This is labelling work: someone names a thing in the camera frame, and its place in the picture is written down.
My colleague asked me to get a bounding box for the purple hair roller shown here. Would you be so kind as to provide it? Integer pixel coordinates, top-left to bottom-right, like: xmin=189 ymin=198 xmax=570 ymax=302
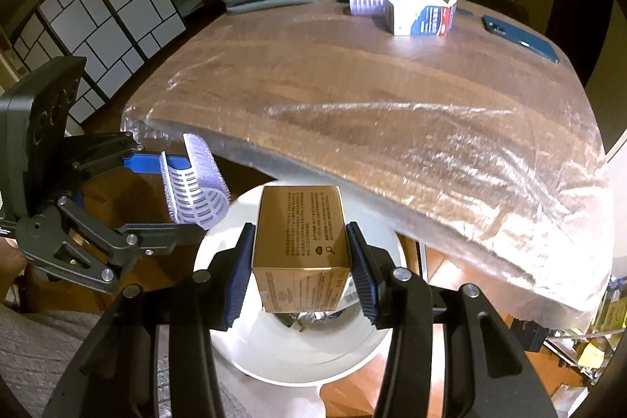
xmin=159 ymin=134 xmax=230 ymax=230
xmin=349 ymin=0 xmax=387 ymax=17

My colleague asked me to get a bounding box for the gold cardboard box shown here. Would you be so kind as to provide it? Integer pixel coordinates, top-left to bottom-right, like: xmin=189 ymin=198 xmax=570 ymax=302
xmin=252 ymin=185 xmax=352 ymax=313

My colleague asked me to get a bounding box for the white medicine box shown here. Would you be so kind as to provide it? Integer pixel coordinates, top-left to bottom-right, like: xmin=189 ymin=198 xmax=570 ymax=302
xmin=384 ymin=0 xmax=457 ymax=37

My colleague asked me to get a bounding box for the white round trash bin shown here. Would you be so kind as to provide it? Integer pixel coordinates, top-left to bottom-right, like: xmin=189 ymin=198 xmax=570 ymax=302
xmin=194 ymin=180 xmax=407 ymax=387

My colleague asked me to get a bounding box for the grey knitted cloth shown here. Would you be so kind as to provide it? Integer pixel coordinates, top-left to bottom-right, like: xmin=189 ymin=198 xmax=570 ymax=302
xmin=0 ymin=304 xmax=256 ymax=418

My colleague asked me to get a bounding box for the shoji sliding door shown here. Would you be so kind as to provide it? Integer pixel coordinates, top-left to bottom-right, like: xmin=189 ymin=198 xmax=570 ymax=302
xmin=11 ymin=0 xmax=185 ymax=125

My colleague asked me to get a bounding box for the blue smartphone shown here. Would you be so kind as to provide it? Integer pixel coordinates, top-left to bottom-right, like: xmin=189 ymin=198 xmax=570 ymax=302
xmin=481 ymin=15 xmax=560 ymax=63

